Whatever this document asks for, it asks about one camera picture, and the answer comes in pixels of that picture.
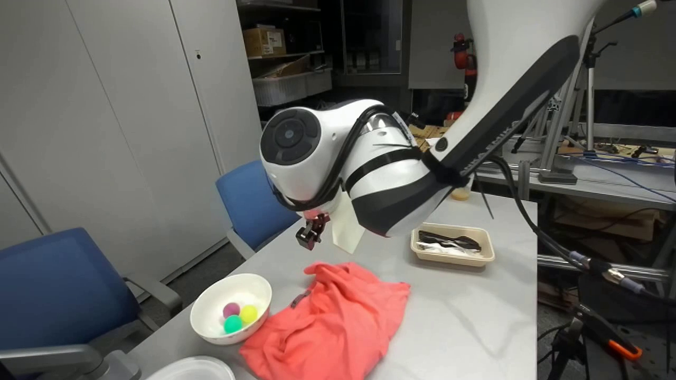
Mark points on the white plate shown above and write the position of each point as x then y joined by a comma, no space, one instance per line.
190,369

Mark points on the red black figure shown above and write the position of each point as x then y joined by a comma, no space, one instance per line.
464,60

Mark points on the cluttered workbench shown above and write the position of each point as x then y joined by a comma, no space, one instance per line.
614,179

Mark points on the blue office chair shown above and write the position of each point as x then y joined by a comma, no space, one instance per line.
246,204
55,287

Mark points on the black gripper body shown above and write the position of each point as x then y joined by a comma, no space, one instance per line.
316,224

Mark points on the black plastic utensil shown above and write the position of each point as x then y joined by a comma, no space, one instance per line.
450,241

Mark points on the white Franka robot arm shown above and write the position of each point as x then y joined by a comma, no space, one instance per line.
435,127

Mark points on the beige plastic tray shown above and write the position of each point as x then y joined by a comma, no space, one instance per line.
454,256

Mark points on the yellow ball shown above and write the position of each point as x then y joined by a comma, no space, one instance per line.
250,315

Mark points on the green ball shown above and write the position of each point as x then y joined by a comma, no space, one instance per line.
234,323

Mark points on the dark storage shelf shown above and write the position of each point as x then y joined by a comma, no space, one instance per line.
281,49

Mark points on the pink ball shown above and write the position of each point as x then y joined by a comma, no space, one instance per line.
230,308

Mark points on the grey storage bin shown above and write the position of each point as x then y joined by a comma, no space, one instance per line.
287,85

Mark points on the white bowl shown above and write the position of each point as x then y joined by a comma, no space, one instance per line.
212,308

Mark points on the peach printed sweatshirt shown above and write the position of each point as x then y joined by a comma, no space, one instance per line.
330,323

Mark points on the cardboard box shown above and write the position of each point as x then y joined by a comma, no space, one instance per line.
265,41

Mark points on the grey metal cabinet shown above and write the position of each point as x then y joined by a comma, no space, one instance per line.
107,107

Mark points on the grey metal tripod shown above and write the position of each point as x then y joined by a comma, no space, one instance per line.
563,118

